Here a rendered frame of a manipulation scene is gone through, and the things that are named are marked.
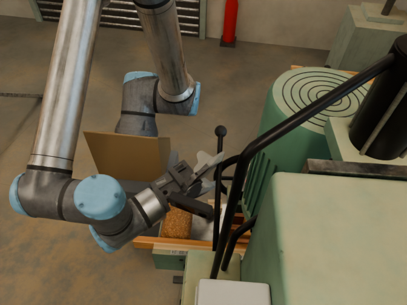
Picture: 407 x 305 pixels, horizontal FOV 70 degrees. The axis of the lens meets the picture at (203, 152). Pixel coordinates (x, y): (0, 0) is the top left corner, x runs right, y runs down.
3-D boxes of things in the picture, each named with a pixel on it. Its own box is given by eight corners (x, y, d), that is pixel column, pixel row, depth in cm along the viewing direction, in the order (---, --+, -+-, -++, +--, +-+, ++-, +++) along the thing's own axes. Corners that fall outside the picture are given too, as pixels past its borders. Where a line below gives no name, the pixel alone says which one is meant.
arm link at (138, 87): (128, 112, 139) (131, 75, 138) (163, 115, 137) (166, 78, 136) (115, 109, 123) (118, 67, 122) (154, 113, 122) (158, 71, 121)
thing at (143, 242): (363, 259, 85) (369, 253, 82) (364, 265, 84) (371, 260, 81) (135, 241, 87) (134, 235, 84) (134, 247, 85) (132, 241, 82)
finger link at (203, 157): (208, 137, 75) (185, 163, 77) (222, 153, 72) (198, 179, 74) (213, 140, 78) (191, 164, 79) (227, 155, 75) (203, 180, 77)
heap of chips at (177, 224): (194, 202, 96) (194, 196, 93) (189, 242, 87) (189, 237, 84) (166, 200, 96) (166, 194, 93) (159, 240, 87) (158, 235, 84)
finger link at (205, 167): (203, 161, 73) (180, 186, 74) (207, 166, 72) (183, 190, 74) (211, 164, 77) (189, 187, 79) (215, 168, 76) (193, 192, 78)
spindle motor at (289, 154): (312, 179, 71) (370, 68, 48) (327, 249, 60) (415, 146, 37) (240, 173, 72) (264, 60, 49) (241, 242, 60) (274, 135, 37)
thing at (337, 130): (372, 161, 37) (466, 32, 25) (394, 216, 32) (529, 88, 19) (309, 156, 38) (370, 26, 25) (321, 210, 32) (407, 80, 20)
